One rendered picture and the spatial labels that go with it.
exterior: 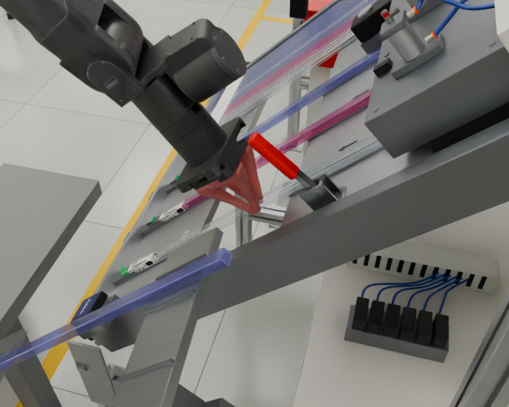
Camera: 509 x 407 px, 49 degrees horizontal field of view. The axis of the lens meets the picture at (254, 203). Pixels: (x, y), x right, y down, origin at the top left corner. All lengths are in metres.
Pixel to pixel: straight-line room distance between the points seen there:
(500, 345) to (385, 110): 0.25
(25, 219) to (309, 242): 0.79
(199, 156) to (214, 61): 0.12
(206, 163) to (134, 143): 1.76
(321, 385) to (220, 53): 0.55
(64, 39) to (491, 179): 0.40
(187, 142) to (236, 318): 1.15
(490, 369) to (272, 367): 1.07
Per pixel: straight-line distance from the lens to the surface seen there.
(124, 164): 2.29
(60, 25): 0.58
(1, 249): 1.21
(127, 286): 0.88
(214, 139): 0.64
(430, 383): 0.96
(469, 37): 0.53
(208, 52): 0.58
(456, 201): 0.52
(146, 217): 1.00
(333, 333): 0.97
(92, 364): 0.86
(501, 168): 0.50
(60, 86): 2.84
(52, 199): 1.28
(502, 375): 0.66
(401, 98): 0.51
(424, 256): 1.05
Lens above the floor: 1.43
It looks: 44 degrees down
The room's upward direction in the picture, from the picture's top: straight up
